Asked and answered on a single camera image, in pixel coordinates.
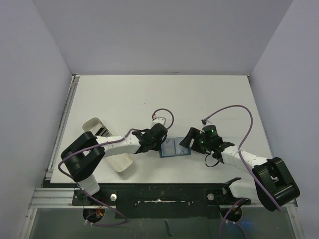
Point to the aluminium left side rail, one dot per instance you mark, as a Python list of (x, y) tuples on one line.
[(63, 121)]

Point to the white oblong plastic tray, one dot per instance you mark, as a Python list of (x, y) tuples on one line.
[(118, 162)]

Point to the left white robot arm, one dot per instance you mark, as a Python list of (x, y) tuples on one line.
[(81, 158)]

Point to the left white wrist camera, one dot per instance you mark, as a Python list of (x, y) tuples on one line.
[(160, 120)]

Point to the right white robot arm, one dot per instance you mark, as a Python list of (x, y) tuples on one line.
[(273, 184)]

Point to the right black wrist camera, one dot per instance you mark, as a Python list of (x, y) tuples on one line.
[(210, 133)]

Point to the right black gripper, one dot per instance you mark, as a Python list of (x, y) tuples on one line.
[(194, 140)]

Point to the aluminium front rail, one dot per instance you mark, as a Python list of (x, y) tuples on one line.
[(58, 198)]

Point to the aluminium rail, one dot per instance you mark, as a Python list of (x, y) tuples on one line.
[(63, 121), (58, 198)]

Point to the blue leather card holder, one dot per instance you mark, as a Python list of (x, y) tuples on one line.
[(160, 152)]

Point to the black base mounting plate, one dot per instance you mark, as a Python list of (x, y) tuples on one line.
[(160, 201)]

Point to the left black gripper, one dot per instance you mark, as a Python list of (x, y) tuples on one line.
[(157, 146)]

